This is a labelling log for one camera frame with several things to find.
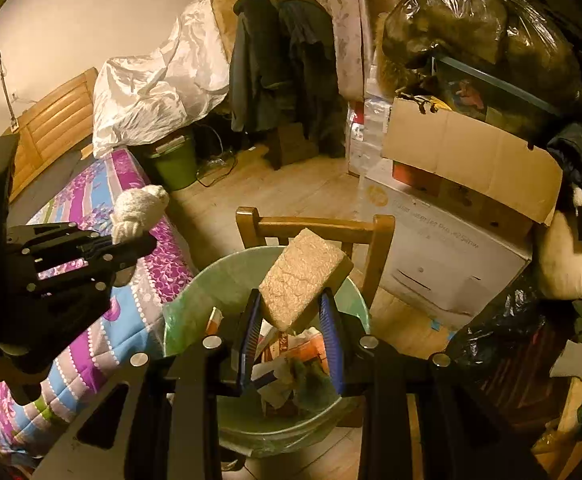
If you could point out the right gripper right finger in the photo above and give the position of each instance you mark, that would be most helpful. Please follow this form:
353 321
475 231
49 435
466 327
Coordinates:
423 417

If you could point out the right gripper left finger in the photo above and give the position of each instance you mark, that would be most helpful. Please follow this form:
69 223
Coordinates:
153 420

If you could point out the grey paper ball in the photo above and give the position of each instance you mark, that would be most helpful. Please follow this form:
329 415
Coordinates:
137 211

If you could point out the tan sponge block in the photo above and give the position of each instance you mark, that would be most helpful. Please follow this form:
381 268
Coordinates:
292 286

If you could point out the green lined trash bin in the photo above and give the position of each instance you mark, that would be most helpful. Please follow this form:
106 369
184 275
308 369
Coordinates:
263 408

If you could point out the floral striped bedspread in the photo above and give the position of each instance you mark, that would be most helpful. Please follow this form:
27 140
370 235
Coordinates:
35 409

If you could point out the wooden headboard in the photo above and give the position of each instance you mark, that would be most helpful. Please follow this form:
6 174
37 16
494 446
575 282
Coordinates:
52 126

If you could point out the white HP printer box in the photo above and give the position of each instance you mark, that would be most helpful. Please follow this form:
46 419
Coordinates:
438 263

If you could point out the small green waste bin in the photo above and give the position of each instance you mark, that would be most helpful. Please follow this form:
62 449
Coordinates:
174 162

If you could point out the right white satin cover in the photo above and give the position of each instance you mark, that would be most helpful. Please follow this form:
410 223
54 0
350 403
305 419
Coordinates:
138 100

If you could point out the open brown cardboard box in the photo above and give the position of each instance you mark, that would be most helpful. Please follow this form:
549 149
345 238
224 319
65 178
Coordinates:
486 175

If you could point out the dark jacket on chair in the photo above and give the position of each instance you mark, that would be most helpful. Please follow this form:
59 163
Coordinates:
283 72

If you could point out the black plastic bag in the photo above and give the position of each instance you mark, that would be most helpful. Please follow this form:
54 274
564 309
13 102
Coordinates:
508 39

